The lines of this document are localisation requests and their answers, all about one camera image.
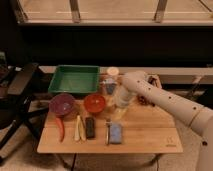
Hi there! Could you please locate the pine cone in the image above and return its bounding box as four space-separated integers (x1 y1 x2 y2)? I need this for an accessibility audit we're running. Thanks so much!
138 96 150 105

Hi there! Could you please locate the black small clip object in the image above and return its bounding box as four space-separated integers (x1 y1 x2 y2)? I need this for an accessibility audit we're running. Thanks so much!
148 76 157 86

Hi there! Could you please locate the black chair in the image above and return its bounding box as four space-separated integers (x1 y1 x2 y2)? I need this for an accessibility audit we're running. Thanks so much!
0 62 51 164

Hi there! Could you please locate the white lidded cup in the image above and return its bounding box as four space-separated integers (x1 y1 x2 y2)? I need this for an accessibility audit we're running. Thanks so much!
107 67 119 80

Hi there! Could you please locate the wooden folding table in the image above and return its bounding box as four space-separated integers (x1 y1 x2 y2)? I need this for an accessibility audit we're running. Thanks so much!
37 98 183 154

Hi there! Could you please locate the dark brown rectangular block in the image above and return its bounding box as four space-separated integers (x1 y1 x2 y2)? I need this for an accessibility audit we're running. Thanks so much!
85 117 95 139

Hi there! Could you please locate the cream banana peel toy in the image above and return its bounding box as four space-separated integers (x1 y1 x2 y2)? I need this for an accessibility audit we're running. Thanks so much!
74 115 86 141

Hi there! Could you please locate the red bowl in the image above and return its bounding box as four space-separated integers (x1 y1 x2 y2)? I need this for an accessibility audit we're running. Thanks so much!
83 93 106 113

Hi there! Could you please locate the metal fork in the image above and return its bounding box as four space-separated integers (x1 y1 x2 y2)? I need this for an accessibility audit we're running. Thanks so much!
106 118 111 145

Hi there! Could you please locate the blue sponge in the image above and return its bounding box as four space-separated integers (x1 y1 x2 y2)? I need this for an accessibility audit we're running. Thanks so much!
109 123 122 144

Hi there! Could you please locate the red chili pepper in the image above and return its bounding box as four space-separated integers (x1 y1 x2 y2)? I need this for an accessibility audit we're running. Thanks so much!
55 117 65 142

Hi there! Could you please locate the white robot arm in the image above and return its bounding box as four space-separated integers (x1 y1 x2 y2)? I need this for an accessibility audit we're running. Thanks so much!
115 71 213 171

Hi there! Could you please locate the purple bowl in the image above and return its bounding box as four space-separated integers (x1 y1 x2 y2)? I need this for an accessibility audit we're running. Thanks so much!
49 93 75 116

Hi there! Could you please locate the green plastic tray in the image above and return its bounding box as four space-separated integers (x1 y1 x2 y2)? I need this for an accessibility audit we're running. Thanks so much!
48 65 100 94

